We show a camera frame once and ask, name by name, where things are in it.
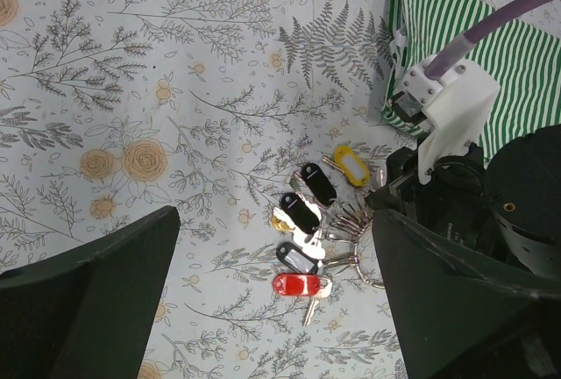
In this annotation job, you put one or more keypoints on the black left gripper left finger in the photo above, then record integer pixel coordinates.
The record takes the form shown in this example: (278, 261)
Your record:
(88, 312)

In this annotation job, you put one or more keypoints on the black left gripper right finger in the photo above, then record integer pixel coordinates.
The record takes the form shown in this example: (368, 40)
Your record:
(461, 314)

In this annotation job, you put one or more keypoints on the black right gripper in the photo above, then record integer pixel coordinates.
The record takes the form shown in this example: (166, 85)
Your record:
(452, 204)

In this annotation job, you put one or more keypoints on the large silver keyring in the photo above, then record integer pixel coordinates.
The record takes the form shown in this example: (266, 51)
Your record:
(355, 263)

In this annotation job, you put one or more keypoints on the yellow key tag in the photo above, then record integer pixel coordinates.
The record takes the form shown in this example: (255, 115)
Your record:
(353, 168)

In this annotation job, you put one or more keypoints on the red key tag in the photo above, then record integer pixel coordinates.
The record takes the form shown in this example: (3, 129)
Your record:
(296, 285)

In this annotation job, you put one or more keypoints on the black key tag clear window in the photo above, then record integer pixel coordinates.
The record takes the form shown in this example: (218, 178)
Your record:
(295, 259)

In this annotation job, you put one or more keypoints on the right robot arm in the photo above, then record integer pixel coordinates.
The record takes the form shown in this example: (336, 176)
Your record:
(507, 208)

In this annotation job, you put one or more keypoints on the silver keys bunch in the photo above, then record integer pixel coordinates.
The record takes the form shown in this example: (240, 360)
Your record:
(341, 226)

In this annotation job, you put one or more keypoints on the black key tag upper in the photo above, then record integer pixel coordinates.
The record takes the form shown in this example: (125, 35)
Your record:
(319, 184)

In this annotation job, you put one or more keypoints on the green white striped cloth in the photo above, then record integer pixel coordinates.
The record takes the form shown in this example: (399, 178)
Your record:
(524, 60)

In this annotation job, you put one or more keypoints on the black key tag middle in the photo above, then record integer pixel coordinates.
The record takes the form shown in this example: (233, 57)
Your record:
(303, 217)

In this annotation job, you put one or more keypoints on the floral tablecloth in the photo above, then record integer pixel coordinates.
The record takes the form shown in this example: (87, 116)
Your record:
(113, 109)

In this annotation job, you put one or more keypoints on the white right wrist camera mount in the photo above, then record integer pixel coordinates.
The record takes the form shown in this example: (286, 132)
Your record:
(452, 110)

